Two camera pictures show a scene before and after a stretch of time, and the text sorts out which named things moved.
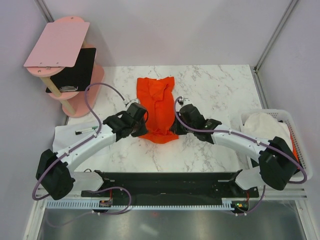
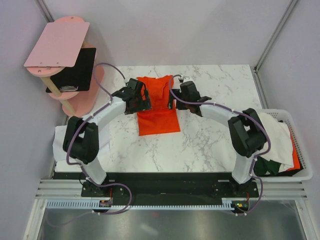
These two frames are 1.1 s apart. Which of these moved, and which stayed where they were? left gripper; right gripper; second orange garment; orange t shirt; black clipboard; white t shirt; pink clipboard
Moved: right gripper; orange t shirt; left gripper
Stayed: second orange garment; black clipboard; pink clipboard; white t shirt
